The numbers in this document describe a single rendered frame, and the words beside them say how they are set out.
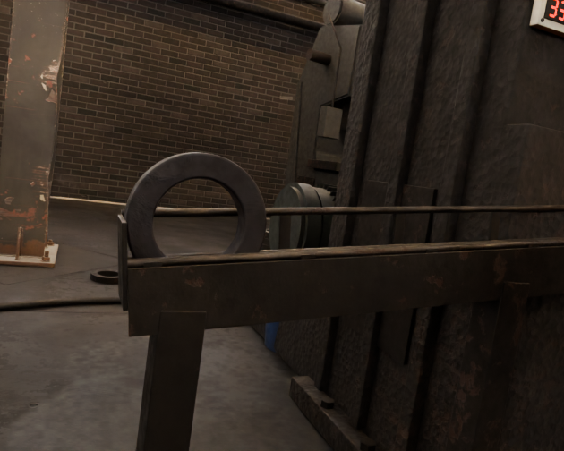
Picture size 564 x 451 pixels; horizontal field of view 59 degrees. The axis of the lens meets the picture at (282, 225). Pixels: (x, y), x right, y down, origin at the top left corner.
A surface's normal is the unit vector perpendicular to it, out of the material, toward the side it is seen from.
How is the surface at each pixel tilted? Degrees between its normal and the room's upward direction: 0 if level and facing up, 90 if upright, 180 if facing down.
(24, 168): 90
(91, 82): 90
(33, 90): 90
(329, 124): 90
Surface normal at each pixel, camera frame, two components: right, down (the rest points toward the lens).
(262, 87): 0.37, 0.15
